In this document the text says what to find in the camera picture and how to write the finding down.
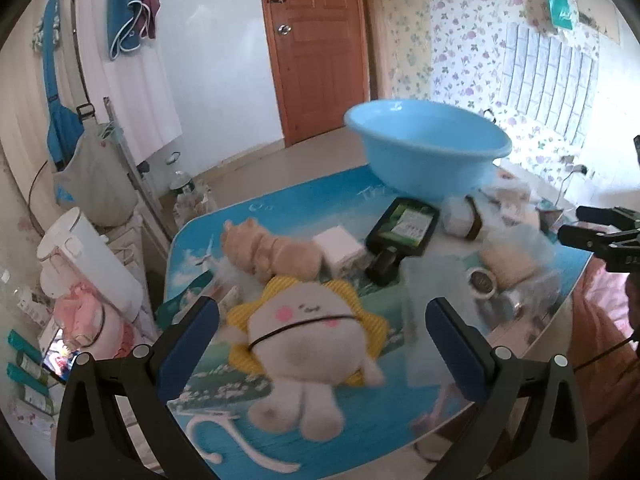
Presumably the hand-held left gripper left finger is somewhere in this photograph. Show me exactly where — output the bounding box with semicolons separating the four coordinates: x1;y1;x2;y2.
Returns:
54;296;221;480

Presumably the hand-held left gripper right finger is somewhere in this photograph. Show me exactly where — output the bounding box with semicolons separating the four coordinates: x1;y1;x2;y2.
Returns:
425;296;591;480

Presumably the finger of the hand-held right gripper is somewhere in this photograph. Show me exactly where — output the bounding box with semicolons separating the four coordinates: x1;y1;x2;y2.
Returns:
557;224;640;275
575;205;640;228

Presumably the dark green printed packet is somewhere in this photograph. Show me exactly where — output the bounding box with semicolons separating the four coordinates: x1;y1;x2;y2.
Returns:
156;287;201;328

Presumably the sun-shaped plush toy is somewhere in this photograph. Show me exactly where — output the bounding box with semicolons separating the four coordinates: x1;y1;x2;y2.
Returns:
220;275;391;443

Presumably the beige plush bear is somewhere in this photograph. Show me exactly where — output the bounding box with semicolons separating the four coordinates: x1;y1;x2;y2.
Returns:
221;218;325;283

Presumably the black case with green label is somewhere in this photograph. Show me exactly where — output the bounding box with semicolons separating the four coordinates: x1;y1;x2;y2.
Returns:
365;198;441;257

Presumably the light blue plastic basin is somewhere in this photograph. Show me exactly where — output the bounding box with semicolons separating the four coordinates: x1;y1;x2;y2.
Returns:
344;99;514;200

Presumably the blue printed desktop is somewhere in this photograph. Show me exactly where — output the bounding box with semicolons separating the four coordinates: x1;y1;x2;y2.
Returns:
162;162;593;476

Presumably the tape roll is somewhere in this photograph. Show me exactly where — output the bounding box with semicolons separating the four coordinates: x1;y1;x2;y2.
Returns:
465;266;498;301

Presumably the clear plastic bag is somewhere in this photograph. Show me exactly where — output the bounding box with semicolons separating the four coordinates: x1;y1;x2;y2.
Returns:
402;222;568;386

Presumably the cream crumpled cloth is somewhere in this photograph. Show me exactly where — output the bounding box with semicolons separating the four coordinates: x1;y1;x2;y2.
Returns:
480;170;542;227

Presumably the beige soft pad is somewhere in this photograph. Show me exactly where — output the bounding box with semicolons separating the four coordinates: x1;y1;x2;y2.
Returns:
481;247;536;289

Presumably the orange cloth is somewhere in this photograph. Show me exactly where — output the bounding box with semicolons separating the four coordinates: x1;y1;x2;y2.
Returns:
570;255;640;461

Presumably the small black clip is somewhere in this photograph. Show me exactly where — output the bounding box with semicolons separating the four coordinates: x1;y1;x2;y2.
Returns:
365;248;401;287

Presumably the pink cloth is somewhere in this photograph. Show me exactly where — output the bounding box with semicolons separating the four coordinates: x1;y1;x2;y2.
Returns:
52;280;146;361

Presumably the white kettle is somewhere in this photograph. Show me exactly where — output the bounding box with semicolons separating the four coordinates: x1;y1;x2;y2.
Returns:
36;206;146;321

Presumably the phone with lit screen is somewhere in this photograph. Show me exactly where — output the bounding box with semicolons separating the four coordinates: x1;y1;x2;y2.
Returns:
41;337;76;386

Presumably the glass jar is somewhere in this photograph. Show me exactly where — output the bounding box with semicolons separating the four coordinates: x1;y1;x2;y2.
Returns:
169;170;196;211

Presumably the white square box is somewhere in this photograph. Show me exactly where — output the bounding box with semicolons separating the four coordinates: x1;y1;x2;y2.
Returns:
313;226;368;279

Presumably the grey fabric bag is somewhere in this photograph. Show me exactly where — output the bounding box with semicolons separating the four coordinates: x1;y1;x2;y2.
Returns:
52;120;138;226

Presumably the brown wooden door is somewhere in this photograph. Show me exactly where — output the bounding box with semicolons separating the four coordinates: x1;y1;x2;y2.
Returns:
256;0;371;147

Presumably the blue hanging bag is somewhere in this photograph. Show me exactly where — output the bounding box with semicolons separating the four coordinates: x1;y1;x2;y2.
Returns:
42;0;86;171

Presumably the blue hanging towel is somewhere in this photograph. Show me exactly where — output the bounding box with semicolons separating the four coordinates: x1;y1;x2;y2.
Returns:
106;0;151;61

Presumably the thin black cable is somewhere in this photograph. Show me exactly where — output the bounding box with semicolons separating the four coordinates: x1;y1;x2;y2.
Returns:
572;337;640;376

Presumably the white brick wall panel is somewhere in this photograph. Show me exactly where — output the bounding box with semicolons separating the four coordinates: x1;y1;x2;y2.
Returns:
500;22;601;141

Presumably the metal rack frame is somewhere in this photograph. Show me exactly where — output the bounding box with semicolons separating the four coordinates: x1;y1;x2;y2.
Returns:
102;97;173;256

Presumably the teal wall bag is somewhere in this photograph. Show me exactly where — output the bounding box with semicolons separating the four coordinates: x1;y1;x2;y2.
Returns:
545;0;578;31

